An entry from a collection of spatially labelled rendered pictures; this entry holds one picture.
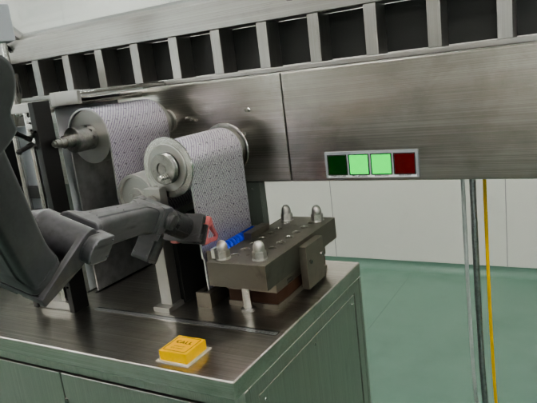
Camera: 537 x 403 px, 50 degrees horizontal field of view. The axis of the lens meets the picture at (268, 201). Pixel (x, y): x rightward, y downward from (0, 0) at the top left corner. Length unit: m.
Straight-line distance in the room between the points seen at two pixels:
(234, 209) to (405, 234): 2.65
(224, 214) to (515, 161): 0.71
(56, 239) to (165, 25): 1.07
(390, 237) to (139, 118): 2.78
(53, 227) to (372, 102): 0.90
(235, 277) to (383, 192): 2.79
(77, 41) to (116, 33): 0.17
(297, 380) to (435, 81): 0.76
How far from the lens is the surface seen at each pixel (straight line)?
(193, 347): 1.20
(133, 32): 1.87
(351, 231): 4.20
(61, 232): 0.82
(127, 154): 1.56
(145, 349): 1.30
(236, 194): 1.53
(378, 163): 1.49
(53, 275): 0.80
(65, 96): 1.56
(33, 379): 1.59
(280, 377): 1.27
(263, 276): 1.29
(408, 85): 1.45
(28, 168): 1.61
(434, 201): 3.95
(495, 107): 1.41
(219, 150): 1.47
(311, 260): 1.43
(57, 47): 2.10
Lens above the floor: 1.44
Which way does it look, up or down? 13 degrees down
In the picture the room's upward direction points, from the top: 7 degrees counter-clockwise
